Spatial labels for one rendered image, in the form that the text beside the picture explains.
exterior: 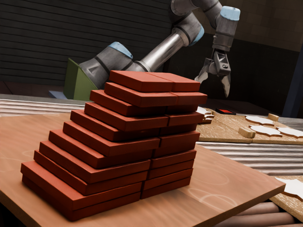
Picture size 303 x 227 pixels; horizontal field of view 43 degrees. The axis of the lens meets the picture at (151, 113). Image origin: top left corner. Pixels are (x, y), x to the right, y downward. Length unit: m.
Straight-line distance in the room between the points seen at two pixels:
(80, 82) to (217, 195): 1.15
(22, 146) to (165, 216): 0.30
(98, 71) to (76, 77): 0.13
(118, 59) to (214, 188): 1.21
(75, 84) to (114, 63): 0.22
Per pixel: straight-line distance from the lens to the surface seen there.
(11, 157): 0.68
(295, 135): 1.76
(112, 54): 1.81
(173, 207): 0.59
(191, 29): 2.00
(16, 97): 1.56
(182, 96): 0.58
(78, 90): 1.72
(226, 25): 1.56
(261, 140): 1.57
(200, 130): 1.47
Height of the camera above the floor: 1.30
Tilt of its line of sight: 14 degrees down
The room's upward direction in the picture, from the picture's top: 12 degrees clockwise
